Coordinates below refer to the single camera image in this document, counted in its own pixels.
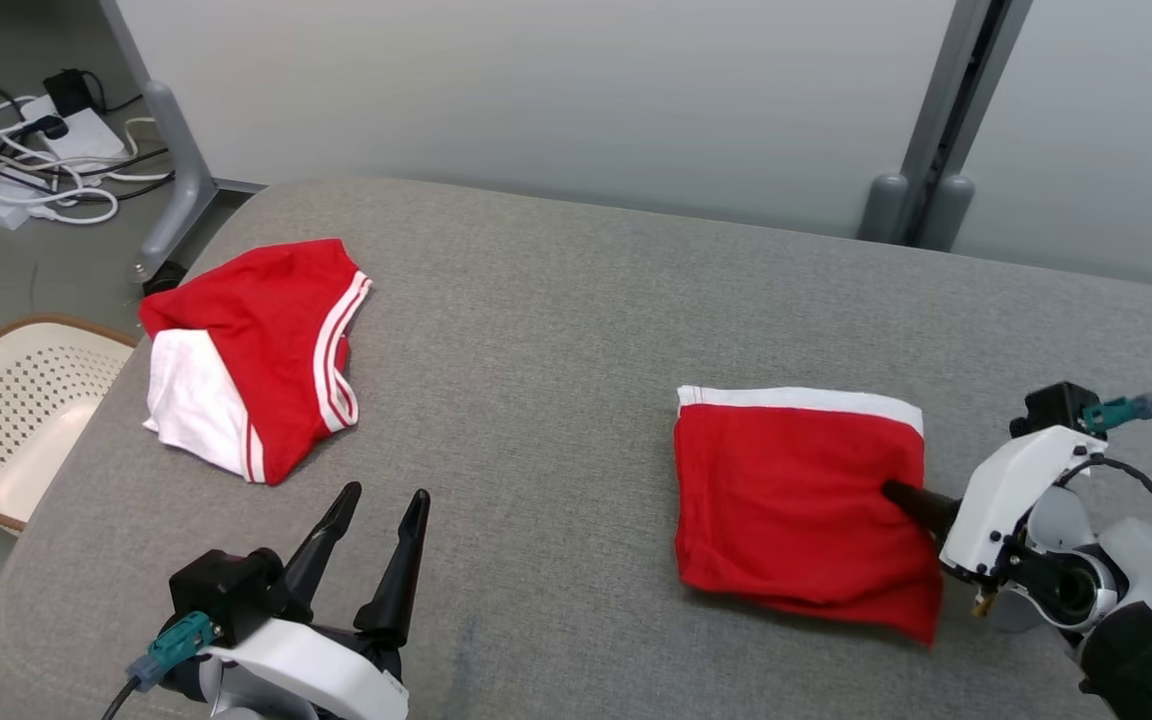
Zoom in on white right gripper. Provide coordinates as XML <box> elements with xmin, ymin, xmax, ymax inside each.
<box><xmin>881</xmin><ymin>426</ymin><xmax>1108</xmax><ymax>603</ymax></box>

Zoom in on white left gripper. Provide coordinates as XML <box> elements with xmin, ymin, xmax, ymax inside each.
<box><xmin>198</xmin><ymin>481</ymin><xmax>432</xmax><ymax>720</ymax></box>

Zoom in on red shorts with white band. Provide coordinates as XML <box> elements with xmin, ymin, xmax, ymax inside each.
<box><xmin>674</xmin><ymin>385</ymin><xmax>945</xmax><ymax>648</ymax></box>

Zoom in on red Bulls basketball jersey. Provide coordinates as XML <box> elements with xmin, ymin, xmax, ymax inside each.
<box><xmin>139</xmin><ymin>238</ymin><xmax>373</xmax><ymax>487</ymax></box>

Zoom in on cream perforated laundry basket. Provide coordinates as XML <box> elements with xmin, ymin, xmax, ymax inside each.
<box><xmin>0</xmin><ymin>315</ymin><xmax>142</xmax><ymax>536</ymax></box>

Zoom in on grey partition support leg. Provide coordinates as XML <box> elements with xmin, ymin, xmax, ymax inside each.
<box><xmin>101</xmin><ymin>0</ymin><xmax>267</xmax><ymax>296</ymax></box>

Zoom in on white square power strip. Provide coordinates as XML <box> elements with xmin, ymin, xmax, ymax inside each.
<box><xmin>21</xmin><ymin>95</ymin><xmax>127</xmax><ymax>166</ymax></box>

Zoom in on black power adapter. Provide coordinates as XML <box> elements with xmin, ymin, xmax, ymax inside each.
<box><xmin>41</xmin><ymin>68</ymin><xmax>102</xmax><ymax>119</ymax></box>

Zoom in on left camera cable teal plug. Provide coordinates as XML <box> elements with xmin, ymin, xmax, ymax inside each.
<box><xmin>96</xmin><ymin>610</ymin><xmax>219</xmax><ymax>720</ymax></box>

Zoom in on camera cable teal plug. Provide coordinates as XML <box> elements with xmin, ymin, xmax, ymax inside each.
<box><xmin>1081</xmin><ymin>315</ymin><xmax>1152</xmax><ymax>436</ymax></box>
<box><xmin>96</xmin><ymin>610</ymin><xmax>219</xmax><ymax>720</ymax></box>

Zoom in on right camera cable teal plug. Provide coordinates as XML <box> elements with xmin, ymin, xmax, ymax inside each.
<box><xmin>1081</xmin><ymin>315</ymin><xmax>1152</xmax><ymax>436</ymax></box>

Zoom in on grey cylinder post foot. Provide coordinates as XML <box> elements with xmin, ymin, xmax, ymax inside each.
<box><xmin>921</xmin><ymin>175</ymin><xmax>977</xmax><ymax>251</ymax></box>
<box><xmin>858</xmin><ymin>173</ymin><xmax>909</xmax><ymax>244</ymax></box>

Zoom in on grey partition post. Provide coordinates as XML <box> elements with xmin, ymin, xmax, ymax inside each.
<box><xmin>901</xmin><ymin>0</ymin><xmax>1035</xmax><ymax>251</ymax></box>

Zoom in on power strip with cables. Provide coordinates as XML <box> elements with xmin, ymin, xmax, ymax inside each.
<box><xmin>0</xmin><ymin>95</ymin><xmax>172</xmax><ymax>226</ymax></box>

